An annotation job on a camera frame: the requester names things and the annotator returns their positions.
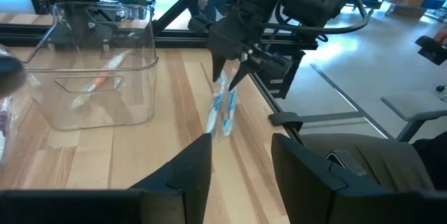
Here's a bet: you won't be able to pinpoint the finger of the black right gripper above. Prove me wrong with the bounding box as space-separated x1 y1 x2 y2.
228 61 258 92
212 54 228 83

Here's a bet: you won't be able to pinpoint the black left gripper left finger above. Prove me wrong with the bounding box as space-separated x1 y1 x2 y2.
0 133 213 224

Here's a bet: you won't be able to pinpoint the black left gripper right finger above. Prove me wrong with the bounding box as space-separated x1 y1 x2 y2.
271 133 447 224

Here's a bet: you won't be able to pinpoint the orange toothbrush yellow bristles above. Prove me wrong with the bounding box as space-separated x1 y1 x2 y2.
71 49 133 110

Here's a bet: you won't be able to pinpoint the purple toothbrush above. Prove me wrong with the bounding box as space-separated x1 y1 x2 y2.
0 96 14 160

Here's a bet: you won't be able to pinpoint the black table clamp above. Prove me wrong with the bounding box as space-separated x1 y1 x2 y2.
268 111 304 133

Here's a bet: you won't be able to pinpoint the clear plastic bin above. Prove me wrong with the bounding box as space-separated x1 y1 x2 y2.
0 43 22 169
22 1 161 131

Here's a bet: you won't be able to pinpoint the person's hand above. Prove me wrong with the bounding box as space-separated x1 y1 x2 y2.
434 27 447 46

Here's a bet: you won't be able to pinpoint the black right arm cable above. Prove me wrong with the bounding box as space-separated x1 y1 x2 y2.
260 0 372 37

